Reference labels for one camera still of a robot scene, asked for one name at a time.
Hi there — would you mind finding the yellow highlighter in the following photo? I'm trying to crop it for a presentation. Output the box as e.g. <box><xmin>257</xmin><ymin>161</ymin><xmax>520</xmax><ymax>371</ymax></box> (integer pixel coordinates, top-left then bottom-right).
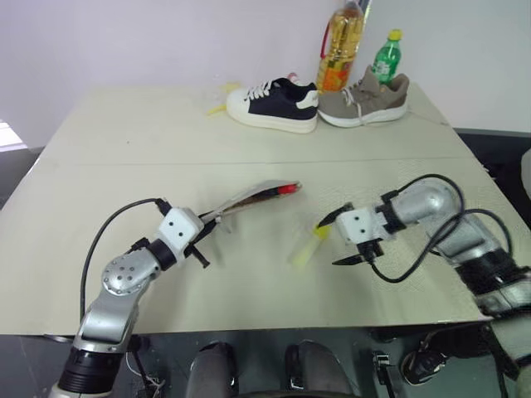
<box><xmin>287</xmin><ymin>221</ymin><xmax>329</xmax><ymax>271</ymax></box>

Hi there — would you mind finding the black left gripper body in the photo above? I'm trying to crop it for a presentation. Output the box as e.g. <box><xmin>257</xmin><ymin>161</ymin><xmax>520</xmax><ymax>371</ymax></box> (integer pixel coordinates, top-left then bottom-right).
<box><xmin>186</xmin><ymin>216</ymin><xmax>218</xmax><ymax>257</ymax></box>

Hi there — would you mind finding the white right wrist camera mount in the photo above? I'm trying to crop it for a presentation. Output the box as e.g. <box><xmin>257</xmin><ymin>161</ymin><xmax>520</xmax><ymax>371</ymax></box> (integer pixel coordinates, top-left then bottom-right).
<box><xmin>334</xmin><ymin>206</ymin><xmax>389</xmax><ymax>246</ymax></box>

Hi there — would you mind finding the grey-brown sneaker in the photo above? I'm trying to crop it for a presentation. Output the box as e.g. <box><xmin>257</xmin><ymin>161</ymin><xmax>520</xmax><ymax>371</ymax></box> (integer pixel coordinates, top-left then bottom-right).
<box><xmin>316</xmin><ymin>64</ymin><xmax>411</xmax><ymax>129</ymax></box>

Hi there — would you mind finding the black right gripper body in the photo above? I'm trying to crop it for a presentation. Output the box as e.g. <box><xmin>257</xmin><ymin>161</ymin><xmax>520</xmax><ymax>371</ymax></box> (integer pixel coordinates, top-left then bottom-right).
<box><xmin>354</xmin><ymin>239</ymin><xmax>383</xmax><ymax>262</ymax></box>

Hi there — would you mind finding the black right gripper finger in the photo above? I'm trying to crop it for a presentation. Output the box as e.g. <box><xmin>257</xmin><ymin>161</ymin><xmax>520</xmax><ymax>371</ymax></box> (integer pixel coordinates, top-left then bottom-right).
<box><xmin>331</xmin><ymin>253</ymin><xmax>368</xmax><ymax>267</ymax></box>
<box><xmin>316</xmin><ymin>202</ymin><xmax>356</xmax><ymax>230</ymax></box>

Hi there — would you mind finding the red marker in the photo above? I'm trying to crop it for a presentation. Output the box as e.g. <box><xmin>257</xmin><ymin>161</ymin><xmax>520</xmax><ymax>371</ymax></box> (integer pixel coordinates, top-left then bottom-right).
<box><xmin>265</xmin><ymin>182</ymin><xmax>300</xmax><ymax>197</ymax></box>

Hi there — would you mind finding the white object beside table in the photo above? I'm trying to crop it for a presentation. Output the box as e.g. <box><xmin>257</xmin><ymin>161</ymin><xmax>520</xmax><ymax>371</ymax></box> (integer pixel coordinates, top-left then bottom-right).
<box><xmin>0</xmin><ymin>119</ymin><xmax>29</xmax><ymax>151</ymax></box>

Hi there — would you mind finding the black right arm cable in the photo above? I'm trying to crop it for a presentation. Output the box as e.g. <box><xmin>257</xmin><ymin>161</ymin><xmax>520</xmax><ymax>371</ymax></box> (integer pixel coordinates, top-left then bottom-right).
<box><xmin>364</xmin><ymin>173</ymin><xmax>514</xmax><ymax>284</ymax></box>

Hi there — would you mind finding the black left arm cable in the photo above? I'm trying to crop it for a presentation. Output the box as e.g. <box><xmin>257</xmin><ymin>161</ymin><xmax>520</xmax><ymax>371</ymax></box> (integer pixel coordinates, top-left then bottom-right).
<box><xmin>78</xmin><ymin>197</ymin><xmax>172</xmax><ymax>316</ymax></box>

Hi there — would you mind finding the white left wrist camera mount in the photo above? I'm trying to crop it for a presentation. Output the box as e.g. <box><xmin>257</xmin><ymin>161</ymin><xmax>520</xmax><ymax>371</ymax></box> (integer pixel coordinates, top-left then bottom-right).
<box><xmin>157</xmin><ymin>206</ymin><xmax>205</xmax><ymax>263</ymax></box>

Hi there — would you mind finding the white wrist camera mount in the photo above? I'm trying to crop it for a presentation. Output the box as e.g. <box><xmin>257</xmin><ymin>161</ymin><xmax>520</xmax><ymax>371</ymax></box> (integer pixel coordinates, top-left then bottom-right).
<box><xmin>334</xmin><ymin>206</ymin><xmax>389</xmax><ymax>246</ymax></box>
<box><xmin>157</xmin><ymin>206</ymin><xmax>205</xmax><ymax>263</ymax></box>

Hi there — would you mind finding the black and white sneaker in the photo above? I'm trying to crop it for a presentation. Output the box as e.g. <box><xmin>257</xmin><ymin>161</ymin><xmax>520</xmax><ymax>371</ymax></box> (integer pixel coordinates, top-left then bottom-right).
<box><xmin>226</xmin><ymin>76</ymin><xmax>320</xmax><ymax>134</ymax></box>

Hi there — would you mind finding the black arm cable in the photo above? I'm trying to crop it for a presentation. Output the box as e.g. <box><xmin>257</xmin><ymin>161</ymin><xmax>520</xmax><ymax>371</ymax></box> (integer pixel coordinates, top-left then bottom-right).
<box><xmin>78</xmin><ymin>197</ymin><xmax>172</xmax><ymax>316</ymax></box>
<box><xmin>364</xmin><ymin>173</ymin><xmax>514</xmax><ymax>284</ymax></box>

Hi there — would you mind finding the black equipment under table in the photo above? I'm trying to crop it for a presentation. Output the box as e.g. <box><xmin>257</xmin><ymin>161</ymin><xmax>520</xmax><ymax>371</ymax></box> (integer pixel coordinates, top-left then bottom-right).
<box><xmin>371</xmin><ymin>325</ymin><xmax>522</xmax><ymax>389</ymax></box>

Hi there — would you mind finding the green soda bottle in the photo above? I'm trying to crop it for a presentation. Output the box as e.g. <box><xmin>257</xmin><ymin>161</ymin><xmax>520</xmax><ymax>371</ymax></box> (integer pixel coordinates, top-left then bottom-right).
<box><xmin>372</xmin><ymin>28</ymin><xmax>406</xmax><ymax>85</ymax></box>

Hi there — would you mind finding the dark rounded shape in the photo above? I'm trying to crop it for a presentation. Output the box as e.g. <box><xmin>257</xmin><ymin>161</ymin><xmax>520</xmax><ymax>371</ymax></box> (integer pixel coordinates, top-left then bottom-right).
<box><xmin>285</xmin><ymin>338</ymin><xmax>356</xmax><ymax>398</ymax></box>
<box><xmin>189</xmin><ymin>340</ymin><xmax>242</xmax><ymax>398</ymax></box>

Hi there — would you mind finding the cooking oil bottle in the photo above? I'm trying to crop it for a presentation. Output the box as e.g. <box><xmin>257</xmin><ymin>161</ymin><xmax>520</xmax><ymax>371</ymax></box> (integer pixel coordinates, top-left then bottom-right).
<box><xmin>314</xmin><ymin>0</ymin><xmax>367</xmax><ymax>95</ymax></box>

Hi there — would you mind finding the clear bag with yellow items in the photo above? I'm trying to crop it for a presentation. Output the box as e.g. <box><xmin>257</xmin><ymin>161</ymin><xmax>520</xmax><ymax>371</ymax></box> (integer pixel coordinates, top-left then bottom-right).
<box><xmin>197</xmin><ymin>80</ymin><xmax>242</xmax><ymax>118</ymax></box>

